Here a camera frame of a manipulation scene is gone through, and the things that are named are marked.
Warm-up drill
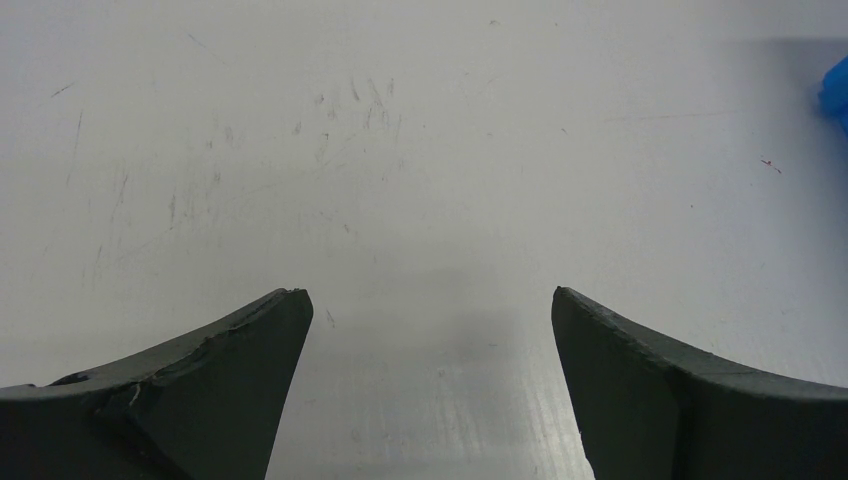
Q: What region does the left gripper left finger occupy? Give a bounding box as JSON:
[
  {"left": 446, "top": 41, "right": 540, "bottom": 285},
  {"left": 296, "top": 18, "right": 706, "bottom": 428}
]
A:
[{"left": 1, "top": 289, "right": 313, "bottom": 479}]

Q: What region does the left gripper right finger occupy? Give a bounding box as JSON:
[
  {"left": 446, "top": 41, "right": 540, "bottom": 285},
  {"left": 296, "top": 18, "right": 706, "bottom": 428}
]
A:
[{"left": 551, "top": 287, "right": 847, "bottom": 479}]

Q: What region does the blue plastic bin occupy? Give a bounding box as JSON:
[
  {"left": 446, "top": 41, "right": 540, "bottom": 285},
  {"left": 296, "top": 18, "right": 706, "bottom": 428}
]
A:
[{"left": 818, "top": 57, "right": 848, "bottom": 133}]

